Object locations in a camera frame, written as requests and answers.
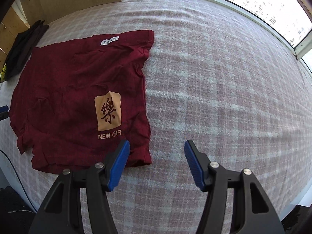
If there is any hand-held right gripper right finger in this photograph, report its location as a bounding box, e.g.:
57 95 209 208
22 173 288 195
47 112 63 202
184 140 285 234

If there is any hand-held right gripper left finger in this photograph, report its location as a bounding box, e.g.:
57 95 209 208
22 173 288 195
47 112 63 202
28 139 130 234

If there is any dark red printed t-shirt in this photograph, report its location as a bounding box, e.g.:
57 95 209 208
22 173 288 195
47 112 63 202
9 29 155 174

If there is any black folded garment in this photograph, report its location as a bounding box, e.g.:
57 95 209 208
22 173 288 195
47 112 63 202
3 20 49 81

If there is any pink plaid blanket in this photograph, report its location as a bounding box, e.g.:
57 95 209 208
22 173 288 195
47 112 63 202
0 0 312 234

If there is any black cable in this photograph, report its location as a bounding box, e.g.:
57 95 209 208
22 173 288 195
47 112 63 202
0 149 38 212

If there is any white window frame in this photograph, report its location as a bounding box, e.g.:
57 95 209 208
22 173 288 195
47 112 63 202
122 0 312 74

